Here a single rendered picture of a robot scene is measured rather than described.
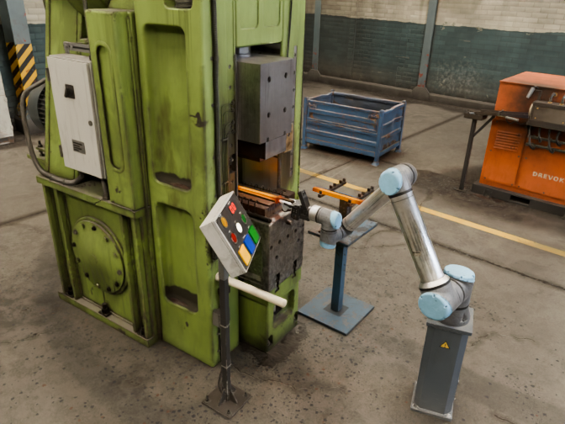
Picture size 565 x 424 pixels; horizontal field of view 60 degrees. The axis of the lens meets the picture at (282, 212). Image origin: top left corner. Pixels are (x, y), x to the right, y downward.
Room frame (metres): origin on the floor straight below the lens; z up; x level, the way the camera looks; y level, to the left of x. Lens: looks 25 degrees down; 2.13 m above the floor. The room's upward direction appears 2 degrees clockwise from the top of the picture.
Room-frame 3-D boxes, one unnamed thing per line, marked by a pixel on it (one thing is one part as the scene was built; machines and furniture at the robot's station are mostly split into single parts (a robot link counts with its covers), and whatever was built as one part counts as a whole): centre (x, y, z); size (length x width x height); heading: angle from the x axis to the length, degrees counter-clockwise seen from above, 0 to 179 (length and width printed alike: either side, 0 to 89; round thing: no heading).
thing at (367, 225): (2.89, -0.41, 0.67); 0.40 x 0.30 x 0.02; 143
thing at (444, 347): (2.07, -0.88, 0.30); 0.22 x 0.22 x 0.60; 70
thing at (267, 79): (2.70, 0.20, 1.56); 0.42 x 0.39 x 0.40; 57
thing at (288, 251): (2.72, 0.20, 0.69); 0.56 x 0.38 x 0.45; 57
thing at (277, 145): (2.66, 0.22, 1.32); 0.42 x 0.20 x 0.10; 57
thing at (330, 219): (2.39, -0.25, 0.98); 0.12 x 0.09 x 0.10; 57
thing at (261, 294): (2.21, 0.16, 0.62); 0.44 x 0.05 x 0.05; 57
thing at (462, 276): (2.06, -0.87, 0.79); 0.17 x 0.15 x 0.18; 138
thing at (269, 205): (2.66, 0.22, 0.96); 0.42 x 0.20 x 0.09; 57
